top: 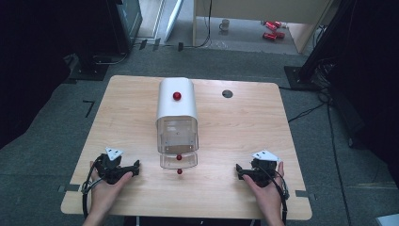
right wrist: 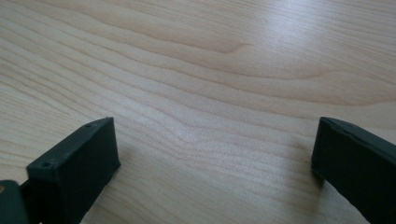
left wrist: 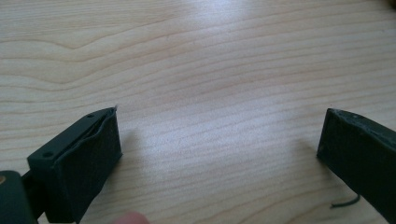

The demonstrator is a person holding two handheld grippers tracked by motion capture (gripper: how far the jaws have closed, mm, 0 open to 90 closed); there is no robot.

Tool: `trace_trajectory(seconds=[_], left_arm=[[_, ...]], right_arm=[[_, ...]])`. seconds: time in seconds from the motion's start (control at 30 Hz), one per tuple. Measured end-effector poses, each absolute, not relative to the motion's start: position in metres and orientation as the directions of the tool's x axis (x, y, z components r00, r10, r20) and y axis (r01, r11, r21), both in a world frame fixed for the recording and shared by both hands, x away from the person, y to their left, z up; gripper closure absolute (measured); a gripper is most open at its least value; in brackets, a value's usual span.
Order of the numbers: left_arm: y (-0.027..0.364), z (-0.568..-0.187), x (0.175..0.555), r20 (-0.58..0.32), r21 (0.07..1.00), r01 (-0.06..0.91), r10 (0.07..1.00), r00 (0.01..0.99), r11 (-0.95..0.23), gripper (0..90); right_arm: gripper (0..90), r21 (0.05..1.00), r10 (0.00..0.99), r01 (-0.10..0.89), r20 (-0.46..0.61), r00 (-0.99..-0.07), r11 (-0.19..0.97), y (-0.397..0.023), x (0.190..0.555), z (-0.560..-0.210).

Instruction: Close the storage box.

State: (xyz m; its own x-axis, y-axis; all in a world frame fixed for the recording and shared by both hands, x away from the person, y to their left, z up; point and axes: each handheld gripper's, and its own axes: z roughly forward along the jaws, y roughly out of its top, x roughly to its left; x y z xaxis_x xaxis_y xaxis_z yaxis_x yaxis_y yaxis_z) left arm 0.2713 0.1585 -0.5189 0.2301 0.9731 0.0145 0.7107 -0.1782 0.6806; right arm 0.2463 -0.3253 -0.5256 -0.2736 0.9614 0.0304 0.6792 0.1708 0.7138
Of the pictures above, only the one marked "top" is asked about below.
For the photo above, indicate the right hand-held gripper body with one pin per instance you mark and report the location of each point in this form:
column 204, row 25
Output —
column 262, row 171

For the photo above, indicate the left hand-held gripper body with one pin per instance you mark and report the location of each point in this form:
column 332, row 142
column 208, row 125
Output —
column 109, row 168

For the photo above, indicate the person's left hand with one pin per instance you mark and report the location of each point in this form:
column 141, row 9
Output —
column 108, row 191

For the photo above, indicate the person's right hand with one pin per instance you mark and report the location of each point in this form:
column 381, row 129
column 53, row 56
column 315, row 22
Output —
column 266, row 196

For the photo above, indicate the shallow clear drawer red knob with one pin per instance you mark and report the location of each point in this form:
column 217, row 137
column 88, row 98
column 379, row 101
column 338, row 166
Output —
column 178, row 162

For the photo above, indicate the tall clear drawer red knob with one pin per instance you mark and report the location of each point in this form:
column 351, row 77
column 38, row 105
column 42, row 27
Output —
column 177, row 133

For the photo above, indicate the white mini drawer cabinet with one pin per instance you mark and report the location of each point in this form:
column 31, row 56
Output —
column 176, row 106

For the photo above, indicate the red ball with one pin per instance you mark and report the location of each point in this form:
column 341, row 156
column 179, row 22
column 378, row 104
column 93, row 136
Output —
column 177, row 95

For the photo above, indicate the black monitor stand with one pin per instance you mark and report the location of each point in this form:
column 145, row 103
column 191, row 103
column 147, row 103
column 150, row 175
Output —
column 94, row 67

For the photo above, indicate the black metal stand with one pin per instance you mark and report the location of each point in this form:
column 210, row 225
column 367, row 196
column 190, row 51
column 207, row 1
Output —
column 306, row 75

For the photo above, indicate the red can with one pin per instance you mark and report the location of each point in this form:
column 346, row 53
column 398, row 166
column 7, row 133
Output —
column 278, row 24
column 269, row 36
column 271, row 25
column 280, row 34

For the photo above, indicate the white paper sheet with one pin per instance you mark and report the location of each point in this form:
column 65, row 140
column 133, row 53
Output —
column 388, row 221

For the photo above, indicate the grey mug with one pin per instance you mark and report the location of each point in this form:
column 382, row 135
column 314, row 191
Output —
column 224, row 24

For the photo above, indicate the white panel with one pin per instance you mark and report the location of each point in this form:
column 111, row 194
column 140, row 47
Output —
column 174, row 19

